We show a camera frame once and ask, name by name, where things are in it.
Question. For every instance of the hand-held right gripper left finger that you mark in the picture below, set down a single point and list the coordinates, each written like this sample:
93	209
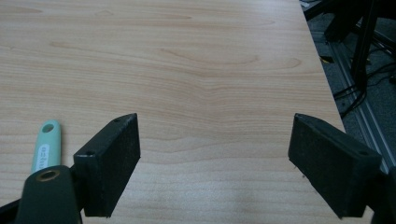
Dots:
107	168

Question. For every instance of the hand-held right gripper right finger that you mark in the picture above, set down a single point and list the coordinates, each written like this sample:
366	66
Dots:
330	165

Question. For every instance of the black metal stand pole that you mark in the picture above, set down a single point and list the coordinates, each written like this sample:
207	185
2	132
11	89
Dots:
363	43

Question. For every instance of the black stand foot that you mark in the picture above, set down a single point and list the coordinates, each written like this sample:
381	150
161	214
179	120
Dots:
342	25

